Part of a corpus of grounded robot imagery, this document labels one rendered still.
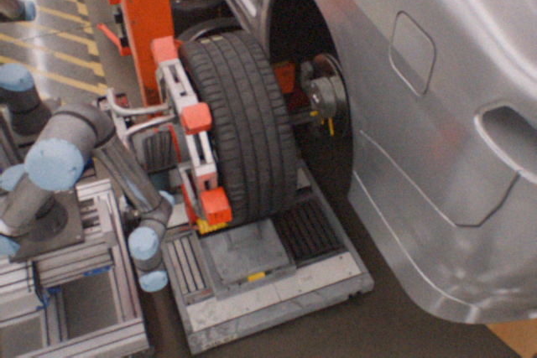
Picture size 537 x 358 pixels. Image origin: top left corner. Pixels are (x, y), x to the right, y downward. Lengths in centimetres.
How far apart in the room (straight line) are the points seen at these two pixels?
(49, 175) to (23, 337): 120
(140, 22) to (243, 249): 102
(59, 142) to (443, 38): 85
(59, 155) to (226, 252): 128
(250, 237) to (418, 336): 82
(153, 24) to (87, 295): 111
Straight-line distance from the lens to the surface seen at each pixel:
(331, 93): 208
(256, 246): 245
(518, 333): 270
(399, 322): 258
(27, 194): 148
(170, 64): 188
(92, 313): 241
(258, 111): 172
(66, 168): 131
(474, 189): 130
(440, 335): 260
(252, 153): 172
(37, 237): 186
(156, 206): 161
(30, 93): 214
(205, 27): 315
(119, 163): 150
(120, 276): 244
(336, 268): 258
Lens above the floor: 225
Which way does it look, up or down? 47 degrees down
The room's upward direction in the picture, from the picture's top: straight up
